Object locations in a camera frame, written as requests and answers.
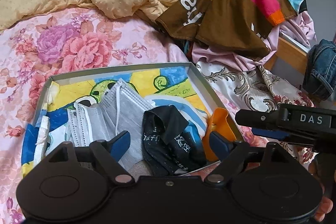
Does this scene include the white blue knitted sock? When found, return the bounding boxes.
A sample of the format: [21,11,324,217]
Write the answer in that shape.
[145,94,208,139]

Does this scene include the cream baroque patterned sheet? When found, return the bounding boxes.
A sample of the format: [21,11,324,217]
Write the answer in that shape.
[195,60,316,164]

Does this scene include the person's right hand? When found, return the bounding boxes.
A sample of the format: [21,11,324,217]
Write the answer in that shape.
[307,157,334,223]

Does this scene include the wooden bed frame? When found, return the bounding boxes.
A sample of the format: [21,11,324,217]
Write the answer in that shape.
[264,38,307,75]

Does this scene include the brown multicolour striped cloth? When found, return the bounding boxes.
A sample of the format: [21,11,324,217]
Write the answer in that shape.
[156,0,307,52]

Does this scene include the light pink crumpled cloth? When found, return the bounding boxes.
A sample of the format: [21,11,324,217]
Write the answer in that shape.
[191,11,317,72]

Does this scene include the blue denim jeans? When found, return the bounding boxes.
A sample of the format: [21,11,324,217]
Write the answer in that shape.
[302,39,336,102]

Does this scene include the grey shallow cardboard box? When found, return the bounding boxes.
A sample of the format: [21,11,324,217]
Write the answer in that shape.
[32,62,246,177]

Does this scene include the black printed cloth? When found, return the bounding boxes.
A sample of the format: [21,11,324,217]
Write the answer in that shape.
[142,105,207,177]

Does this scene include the taupe drawstring pouch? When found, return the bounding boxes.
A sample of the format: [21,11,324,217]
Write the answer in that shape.
[128,160,152,181]

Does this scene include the orange cloth strip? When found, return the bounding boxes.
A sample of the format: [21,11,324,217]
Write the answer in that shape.
[202,107,236,161]

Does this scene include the pink floral bed sheet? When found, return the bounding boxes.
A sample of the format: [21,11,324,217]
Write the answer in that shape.
[1,8,187,223]

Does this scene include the yellow blue cartoon towel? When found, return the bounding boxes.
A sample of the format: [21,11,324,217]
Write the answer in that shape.
[21,66,209,175]

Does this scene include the grey face mask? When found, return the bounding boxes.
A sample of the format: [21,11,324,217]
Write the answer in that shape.
[67,79,153,170]

